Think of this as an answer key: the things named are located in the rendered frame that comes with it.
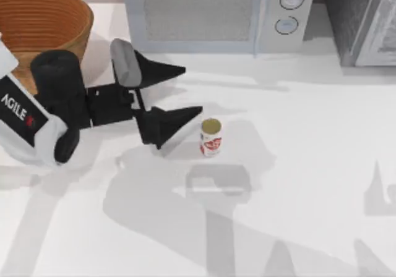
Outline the microwave oven door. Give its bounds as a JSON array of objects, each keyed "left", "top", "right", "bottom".
[{"left": 123, "top": 0, "right": 267, "bottom": 55}]

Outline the red and white can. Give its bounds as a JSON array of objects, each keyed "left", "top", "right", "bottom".
[{"left": 199, "top": 117, "right": 223, "bottom": 158}]

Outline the pale microwave oven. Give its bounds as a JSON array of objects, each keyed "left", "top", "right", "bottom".
[{"left": 121, "top": 0, "right": 318, "bottom": 59}]

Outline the brown woven basket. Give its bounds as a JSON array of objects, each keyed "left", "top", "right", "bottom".
[{"left": 0, "top": 0, "right": 95, "bottom": 93}]

